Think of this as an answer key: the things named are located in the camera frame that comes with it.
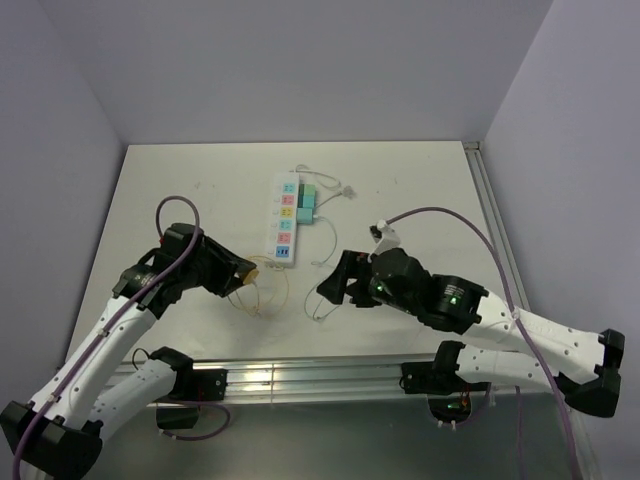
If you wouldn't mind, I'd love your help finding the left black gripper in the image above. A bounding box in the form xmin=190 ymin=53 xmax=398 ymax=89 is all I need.
xmin=179 ymin=236 xmax=255 ymax=297

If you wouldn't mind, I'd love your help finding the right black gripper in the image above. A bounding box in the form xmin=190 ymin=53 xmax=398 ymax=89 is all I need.
xmin=316 ymin=249 xmax=419 ymax=315

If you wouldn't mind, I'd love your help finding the yellow charger plug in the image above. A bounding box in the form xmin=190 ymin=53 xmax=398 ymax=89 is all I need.
xmin=241 ymin=269 xmax=259 ymax=285

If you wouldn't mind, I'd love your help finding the yellow charging cable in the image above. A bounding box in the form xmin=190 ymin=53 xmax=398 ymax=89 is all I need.
xmin=224 ymin=254 xmax=292 ymax=318

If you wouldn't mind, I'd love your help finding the light blue charger plug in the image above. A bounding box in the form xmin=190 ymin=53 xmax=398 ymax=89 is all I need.
xmin=296 ymin=208 xmax=314 ymax=225

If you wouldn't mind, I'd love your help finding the white multicolour power strip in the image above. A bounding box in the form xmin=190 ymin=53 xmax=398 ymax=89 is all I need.
xmin=265 ymin=171 xmax=300 ymax=268

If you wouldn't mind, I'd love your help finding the teal usb charger plug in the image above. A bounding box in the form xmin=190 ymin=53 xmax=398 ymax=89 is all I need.
xmin=298 ymin=195 xmax=316 ymax=209

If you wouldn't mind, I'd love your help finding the green usb charger plug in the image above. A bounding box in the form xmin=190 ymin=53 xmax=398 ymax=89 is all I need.
xmin=299 ymin=183 xmax=316 ymax=197

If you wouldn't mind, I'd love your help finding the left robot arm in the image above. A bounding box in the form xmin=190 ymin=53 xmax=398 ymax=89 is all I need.
xmin=1 ymin=223 xmax=257 ymax=479

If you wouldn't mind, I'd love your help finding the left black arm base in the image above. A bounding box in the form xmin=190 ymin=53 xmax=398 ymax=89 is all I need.
xmin=155 ymin=368 xmax=231 ymax=441

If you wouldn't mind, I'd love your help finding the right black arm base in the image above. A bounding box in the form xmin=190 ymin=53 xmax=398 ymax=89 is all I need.
xmin=399 ymin=361 xmax=489 ymax=423

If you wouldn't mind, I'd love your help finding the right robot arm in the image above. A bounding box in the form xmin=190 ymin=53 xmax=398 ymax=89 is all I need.
xmin=316 ymin=248 xmax=625 ymax=418

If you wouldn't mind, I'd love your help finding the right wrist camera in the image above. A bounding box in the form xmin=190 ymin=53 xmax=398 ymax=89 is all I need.
xmin=369 ymin=219 xmax=401 ymax=259

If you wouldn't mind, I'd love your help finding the white power strip cord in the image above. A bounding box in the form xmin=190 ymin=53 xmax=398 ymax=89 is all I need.
xmin=293 ymin=163 xmax=360 ymax=211

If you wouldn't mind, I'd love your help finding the aluminium front rail frame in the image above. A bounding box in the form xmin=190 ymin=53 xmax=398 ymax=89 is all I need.
xmin=47 ymin=351 xmax=573 ymax=411

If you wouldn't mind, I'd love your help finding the aluminium rail frame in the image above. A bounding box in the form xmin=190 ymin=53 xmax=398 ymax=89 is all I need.
xmin=47 ymin=351 xmax=573 ymax=411
xmin=462 ymin=142 xmax=531 ymax=311

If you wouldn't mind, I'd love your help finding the aluminium right rail frame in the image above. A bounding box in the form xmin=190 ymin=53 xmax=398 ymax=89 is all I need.
xmin=462 ymin=142 xmax=531 ymax=311

